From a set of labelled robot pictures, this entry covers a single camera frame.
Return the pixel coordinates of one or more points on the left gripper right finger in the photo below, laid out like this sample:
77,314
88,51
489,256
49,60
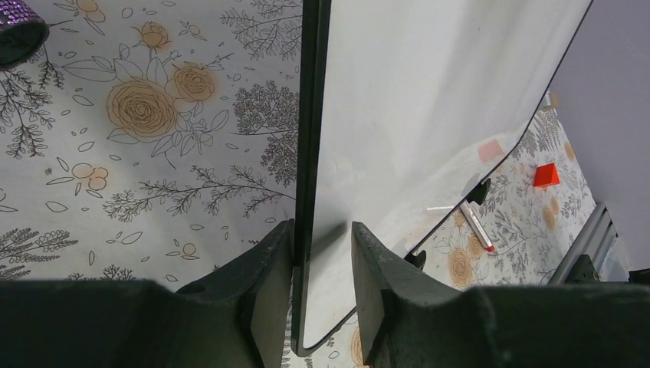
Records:
408,319

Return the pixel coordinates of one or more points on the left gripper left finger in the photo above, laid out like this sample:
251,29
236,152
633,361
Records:
241,311

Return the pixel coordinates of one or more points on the white whiteboard black frame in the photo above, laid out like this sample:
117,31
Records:
405,107

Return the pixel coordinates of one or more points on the red cap whiteboard marker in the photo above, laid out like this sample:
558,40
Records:
476,226

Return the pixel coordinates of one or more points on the floral patterned table mat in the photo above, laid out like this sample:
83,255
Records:
145,145

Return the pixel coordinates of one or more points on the small red block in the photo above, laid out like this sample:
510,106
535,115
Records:
545,176

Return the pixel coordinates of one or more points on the purple glitter microphone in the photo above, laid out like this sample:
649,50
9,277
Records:
23,32

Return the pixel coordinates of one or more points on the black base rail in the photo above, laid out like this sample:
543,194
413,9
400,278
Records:
594,255

